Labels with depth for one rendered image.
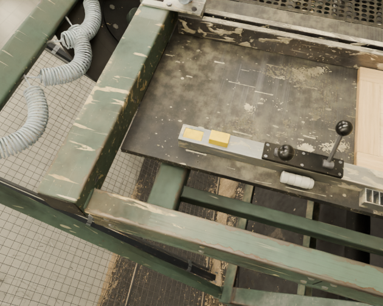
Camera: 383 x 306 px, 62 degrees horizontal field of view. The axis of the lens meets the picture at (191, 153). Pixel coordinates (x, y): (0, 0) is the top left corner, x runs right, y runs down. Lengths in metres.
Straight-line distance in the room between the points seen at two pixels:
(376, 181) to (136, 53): 0.71
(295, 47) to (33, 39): 0.91
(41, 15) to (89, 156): 0.76
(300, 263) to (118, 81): 0.63
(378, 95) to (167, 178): 0.66
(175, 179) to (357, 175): 0.46
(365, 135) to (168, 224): 0.59
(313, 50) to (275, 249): 0.64
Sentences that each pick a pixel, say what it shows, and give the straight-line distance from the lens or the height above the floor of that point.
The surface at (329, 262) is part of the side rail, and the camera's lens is 0.77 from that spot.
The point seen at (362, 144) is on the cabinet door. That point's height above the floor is 1.27.
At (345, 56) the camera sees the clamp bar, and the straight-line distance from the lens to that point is 1.13.
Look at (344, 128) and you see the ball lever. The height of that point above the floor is 1.44.
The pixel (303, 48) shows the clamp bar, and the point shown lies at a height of 1.45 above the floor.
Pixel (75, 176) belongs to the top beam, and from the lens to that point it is 0.76.
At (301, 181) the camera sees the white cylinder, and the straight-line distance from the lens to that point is 0.84.
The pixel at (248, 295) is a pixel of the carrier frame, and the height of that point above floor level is 0.79.
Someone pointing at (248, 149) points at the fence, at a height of 1.52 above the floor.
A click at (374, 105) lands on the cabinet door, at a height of 1.25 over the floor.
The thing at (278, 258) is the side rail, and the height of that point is 1.44.
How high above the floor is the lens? 1.97
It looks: 24 degrees down
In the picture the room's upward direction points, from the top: 58 degrees counter-clockwise
